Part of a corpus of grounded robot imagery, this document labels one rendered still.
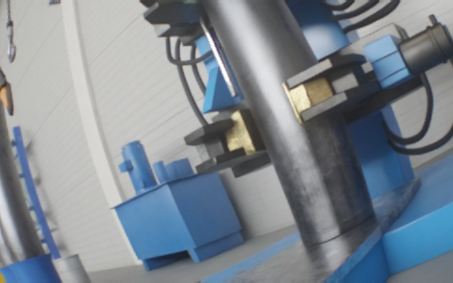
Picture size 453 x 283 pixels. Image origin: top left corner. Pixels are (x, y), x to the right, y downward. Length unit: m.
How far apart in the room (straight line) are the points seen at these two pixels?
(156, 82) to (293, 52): 3.24
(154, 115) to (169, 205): 1.22
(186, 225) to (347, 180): 2.30
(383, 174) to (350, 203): 0.45
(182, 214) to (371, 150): 2.02
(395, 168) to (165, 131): 3.03
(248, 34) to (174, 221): 2.36
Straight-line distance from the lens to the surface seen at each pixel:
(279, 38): 1.16
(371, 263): 0.93
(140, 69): 4.50
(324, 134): 1.11
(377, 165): 1.55
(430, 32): 1.13
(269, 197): 3.74
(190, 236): 3.32
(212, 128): 1.19
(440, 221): 0.95
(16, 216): 1.92
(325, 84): 1.05
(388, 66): 1.14
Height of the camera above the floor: 0.34
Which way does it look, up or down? 7 degrees up
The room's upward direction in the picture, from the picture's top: 22 degrees counter-clockwise
